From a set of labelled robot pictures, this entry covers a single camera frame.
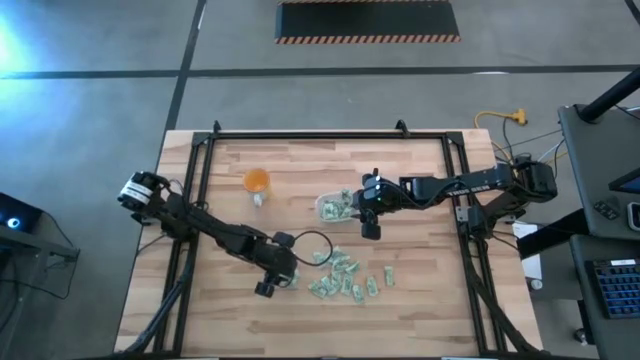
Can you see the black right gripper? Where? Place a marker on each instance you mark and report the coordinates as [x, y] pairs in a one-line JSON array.
[[370, 231]]

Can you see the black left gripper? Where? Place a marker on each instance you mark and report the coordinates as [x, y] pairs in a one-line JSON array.
[[265, 290]]

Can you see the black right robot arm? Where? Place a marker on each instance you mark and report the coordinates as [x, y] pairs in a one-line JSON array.
[[470, 184]]

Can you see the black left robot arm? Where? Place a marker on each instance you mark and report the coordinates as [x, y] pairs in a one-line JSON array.
[[210, 225]]

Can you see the clear plastic container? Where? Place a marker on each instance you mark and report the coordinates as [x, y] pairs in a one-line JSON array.
[[320, 205]]

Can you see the black mat striped edge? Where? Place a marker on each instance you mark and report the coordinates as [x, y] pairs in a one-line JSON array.
[[367, 20]]

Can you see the white box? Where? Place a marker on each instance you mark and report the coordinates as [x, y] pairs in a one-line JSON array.
[[532, 265]]

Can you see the black desk beam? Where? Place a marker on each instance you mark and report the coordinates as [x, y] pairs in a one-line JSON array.
[[550, 237]]

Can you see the grey caster wheel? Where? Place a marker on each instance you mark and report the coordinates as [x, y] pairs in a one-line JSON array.
[[536, 285], [580, 335]]

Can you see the dark grey stand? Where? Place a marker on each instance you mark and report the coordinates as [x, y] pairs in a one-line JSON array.
[[45, 265]]

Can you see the grey desk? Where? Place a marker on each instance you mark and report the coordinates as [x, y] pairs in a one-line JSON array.
[[625, 340], [595, 150]]

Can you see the small black remote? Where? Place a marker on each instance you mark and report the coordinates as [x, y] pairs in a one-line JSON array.
[[606, 210]]

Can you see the black tablet screen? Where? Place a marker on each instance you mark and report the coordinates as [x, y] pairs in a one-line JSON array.
[[627, 184]]

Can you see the black pole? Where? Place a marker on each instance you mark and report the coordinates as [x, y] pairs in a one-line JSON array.
[[607, 97]]

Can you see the black backlit keyboard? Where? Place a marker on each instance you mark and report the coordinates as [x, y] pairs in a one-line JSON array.
[[617, 290]]

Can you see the phone in white case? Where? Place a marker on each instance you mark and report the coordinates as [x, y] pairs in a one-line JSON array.
[[635, 216]]

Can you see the black computer blue light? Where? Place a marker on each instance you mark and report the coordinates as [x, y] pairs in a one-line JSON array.
[[15, 212]]

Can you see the black metal table frame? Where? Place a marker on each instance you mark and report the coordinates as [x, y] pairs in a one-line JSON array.
[[325, 135]]

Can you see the grey metal bracket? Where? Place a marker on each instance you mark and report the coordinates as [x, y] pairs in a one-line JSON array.
[[462, 214]]

